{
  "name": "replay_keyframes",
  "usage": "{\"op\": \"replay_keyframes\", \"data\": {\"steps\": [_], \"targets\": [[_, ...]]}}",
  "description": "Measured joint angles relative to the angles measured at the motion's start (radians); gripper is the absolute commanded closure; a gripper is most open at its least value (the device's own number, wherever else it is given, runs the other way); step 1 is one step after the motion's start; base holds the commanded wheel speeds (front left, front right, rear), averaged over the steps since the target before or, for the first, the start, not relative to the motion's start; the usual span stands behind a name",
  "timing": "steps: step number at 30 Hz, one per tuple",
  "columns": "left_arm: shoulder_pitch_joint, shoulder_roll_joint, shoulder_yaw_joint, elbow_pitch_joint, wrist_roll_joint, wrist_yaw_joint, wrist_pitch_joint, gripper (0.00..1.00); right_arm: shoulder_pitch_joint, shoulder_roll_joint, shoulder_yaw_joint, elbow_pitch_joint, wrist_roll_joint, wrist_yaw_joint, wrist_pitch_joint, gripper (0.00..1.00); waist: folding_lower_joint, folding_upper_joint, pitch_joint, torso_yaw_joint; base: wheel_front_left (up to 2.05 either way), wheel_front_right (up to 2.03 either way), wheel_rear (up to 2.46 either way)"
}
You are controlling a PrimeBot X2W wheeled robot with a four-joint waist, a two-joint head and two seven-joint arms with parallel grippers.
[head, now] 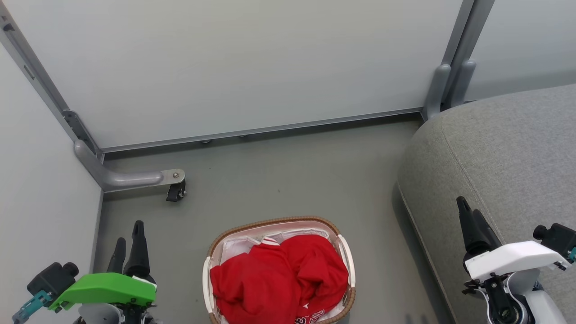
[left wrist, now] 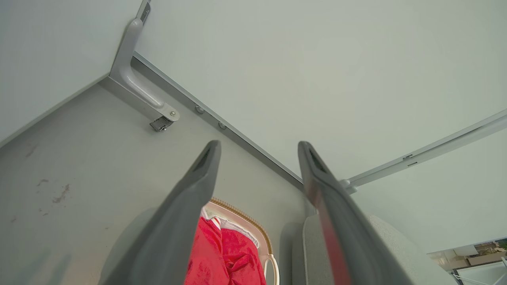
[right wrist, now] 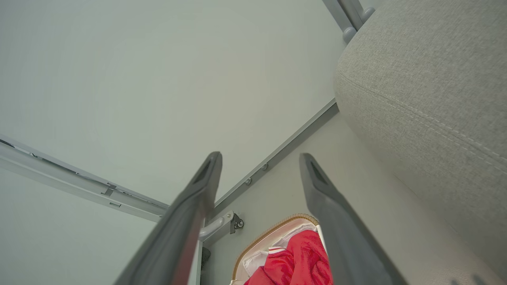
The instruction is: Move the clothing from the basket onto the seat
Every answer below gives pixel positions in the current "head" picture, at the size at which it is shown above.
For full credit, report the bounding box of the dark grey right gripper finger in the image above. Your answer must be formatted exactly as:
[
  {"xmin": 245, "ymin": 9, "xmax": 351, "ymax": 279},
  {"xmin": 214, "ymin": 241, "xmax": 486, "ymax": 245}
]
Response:
[
  {"xmin": 456, "ymin": 196, "xmax": 478, "ymax": 260},
  {"xmin": 472, "ymin": 210, "xmax": 503, "ymax": 253}
]

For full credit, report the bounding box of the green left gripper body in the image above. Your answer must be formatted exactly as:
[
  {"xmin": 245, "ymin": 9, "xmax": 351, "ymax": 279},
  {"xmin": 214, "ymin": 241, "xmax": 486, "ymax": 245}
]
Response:
[{"xmin": 49, "ymin": 272, "xmax": 157, "ymax": 312}]

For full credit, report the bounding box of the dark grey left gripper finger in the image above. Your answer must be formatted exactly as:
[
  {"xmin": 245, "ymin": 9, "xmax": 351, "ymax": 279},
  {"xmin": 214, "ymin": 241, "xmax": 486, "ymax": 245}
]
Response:
[
  {"xmin": 107, "ymin": 237, "xmax": 127, "ymax": 274},
  {"xmin": 123, "ymin": 220, "xmax": 156, "ymax": 282}
]

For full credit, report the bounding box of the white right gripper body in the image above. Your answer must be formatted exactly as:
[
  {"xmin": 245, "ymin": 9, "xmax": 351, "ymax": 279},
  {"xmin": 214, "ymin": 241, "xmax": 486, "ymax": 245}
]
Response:
[{"xmin": 463, "ymin": 241, "xmax": 572, "ymax": 282}]

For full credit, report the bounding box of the white cloth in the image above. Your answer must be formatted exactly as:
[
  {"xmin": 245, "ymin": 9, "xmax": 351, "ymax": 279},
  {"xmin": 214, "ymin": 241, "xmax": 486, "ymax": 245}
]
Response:
[{"xmin": 220, "ymin": 227, "xmax": 332, "ymax": 267}]

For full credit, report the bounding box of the red garment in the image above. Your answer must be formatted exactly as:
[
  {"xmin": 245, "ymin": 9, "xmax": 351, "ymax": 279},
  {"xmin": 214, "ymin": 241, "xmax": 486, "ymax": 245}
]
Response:
[{"xmin": 210, "ymin": 234, "xmax": 350, "ymax": 324}]

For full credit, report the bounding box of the grey fabric sofa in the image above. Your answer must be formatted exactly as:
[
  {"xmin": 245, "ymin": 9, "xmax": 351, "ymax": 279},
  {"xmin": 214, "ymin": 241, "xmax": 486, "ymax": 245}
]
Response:
[{"xmin": 397, "ymin": 83, "xmax": 576, "ymax": 324}]

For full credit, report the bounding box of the black caster wheel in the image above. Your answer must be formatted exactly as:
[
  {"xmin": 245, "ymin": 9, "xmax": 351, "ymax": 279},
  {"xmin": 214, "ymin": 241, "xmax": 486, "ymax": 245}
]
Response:
[{"xmin": 166, "ymin": 179, "xmax": 187, "ymax": 203}]

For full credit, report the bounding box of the grey partition foot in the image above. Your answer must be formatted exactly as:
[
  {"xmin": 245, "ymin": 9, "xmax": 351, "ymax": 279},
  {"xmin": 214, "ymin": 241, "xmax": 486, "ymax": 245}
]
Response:
[{"xmin": 74, "ymin": 139, "xmax": 186, "ymax": 194}]

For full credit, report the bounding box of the woven laundry basket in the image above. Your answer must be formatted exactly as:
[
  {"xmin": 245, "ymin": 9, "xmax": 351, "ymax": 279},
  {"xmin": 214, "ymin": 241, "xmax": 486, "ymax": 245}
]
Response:
[{"xmin": 202, "ymin": 216, "xmax": 356, "ymax": 324}]

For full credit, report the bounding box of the grey partition bottom rail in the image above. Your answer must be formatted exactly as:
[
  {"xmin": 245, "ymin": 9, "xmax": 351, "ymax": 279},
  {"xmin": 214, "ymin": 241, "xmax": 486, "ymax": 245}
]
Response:
[{"xmin": 101, "ymin": 107, "xmax": 424, "ymax": 154}]

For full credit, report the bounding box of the grey slotted partition post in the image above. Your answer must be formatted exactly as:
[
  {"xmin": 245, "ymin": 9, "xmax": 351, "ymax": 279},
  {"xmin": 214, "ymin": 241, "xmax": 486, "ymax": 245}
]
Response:
[{"xmin": 0, "ymin": 9, "xmax": 105, "ymax": 162}]

